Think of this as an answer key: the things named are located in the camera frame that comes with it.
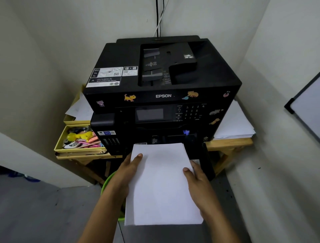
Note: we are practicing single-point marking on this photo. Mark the black multifunction printer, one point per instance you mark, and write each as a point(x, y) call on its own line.
point(160, 82)

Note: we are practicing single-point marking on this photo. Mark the person's right forearm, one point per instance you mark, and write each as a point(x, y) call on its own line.
point(220, 225)

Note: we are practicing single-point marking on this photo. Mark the wooden table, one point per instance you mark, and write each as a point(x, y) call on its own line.
point(225, 147)

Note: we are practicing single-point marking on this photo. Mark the yellow tray of stationery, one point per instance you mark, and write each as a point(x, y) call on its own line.
point(80, 140)

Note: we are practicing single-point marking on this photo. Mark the white paper stack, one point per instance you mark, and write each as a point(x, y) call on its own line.
point(160, 182)

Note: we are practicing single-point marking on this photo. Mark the whiteboard with black frame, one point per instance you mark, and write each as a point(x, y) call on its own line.
point(306, 107)

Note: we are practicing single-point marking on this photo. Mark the loose white paper sheet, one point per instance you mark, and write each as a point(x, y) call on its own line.
point(80, 107)

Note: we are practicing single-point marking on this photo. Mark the person's left thumb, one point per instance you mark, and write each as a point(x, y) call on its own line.
point(136, 162)

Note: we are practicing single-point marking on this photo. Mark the black printer paper tray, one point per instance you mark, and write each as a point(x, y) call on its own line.
point(205, 160)

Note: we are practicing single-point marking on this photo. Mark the green plastic bin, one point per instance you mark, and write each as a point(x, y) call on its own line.
point(110, 185)

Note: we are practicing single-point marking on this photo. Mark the pile of white paper sheets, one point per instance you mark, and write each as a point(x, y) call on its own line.
point(232, 122)

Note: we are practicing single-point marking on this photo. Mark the person's right thumb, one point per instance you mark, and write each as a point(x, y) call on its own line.
point(188, 176)

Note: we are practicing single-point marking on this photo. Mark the yellow toy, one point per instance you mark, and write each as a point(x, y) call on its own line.
point(80, 136)

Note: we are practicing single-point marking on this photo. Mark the person's left forearm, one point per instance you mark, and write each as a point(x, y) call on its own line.
point(100, 215)

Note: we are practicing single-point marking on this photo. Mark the person's left hand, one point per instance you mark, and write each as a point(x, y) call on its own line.
point(125, 175)

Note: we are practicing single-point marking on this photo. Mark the person's right hand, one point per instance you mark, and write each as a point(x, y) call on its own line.
point(200, 185)

